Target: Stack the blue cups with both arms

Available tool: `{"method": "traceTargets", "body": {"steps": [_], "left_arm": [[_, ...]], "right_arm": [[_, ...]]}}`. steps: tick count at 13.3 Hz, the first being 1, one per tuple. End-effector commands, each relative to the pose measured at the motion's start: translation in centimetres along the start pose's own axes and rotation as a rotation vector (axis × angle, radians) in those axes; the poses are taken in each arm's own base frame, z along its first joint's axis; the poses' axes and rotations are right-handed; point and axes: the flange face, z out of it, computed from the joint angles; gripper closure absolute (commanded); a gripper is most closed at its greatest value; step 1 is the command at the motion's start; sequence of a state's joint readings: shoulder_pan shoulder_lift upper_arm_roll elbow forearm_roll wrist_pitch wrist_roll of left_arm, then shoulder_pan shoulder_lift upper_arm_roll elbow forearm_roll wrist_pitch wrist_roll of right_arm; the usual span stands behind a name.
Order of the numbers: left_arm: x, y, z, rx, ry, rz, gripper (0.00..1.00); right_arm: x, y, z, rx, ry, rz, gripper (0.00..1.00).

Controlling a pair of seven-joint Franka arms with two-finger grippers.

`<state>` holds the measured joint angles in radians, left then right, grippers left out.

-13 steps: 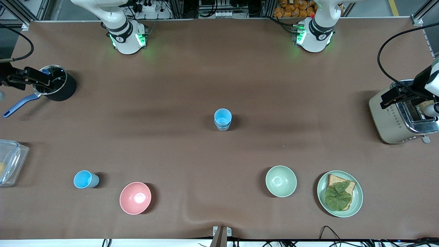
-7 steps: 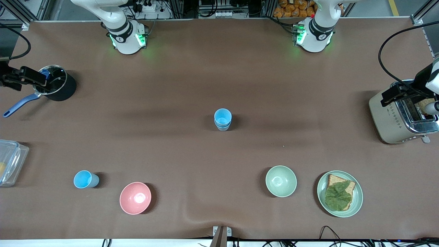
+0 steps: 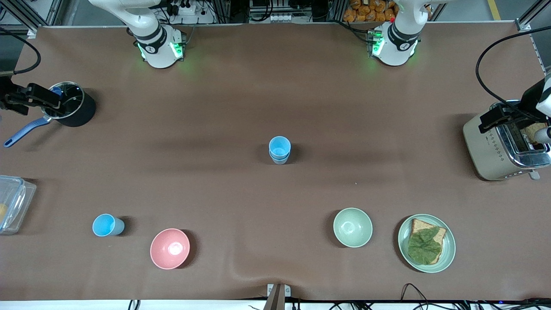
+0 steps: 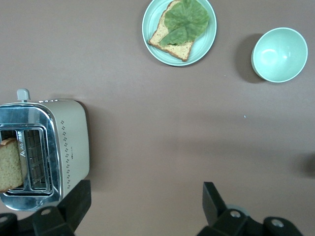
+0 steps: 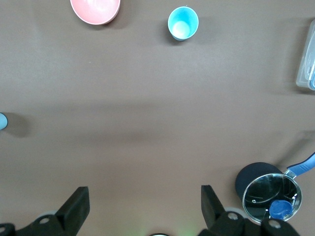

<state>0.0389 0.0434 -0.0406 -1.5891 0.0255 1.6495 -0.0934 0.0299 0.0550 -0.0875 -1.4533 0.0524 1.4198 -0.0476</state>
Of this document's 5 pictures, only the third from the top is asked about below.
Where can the brown toast slice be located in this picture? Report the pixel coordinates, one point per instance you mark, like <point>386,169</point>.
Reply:
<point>530,131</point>

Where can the green lettuce leaf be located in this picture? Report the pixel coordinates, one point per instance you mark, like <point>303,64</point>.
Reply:
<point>424,247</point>

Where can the pink bowl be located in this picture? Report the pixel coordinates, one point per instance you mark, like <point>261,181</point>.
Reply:
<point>170,249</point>

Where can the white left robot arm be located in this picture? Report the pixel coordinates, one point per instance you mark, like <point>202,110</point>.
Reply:
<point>398,43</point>

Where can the aluminium frame profile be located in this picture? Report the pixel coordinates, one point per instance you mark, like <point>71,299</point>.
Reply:
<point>533,13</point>

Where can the blue plastic cup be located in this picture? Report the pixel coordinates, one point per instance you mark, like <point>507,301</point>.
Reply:
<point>280,161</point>
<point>280,145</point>
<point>105,225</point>

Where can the green round plate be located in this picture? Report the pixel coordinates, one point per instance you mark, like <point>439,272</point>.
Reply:
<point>450,247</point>

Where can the beige steel toaster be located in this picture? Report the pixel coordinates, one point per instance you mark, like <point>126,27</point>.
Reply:
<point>484,146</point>

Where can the white power strip with plugs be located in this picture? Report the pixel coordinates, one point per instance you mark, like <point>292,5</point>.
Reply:
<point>185,8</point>

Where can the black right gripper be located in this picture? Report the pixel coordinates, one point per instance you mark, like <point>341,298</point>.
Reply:
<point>9,97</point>

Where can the clear plastic container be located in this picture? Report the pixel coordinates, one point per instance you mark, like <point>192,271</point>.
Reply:
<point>17,202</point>

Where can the brown bread slice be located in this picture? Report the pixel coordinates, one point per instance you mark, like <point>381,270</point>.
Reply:
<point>418,224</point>

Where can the green bowl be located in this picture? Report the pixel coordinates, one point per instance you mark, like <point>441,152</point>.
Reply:
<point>353,227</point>

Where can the metal mounting bracket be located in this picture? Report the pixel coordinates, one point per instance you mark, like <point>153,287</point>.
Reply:
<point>277,295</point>

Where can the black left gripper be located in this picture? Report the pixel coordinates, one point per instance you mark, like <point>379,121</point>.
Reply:
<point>528,100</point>

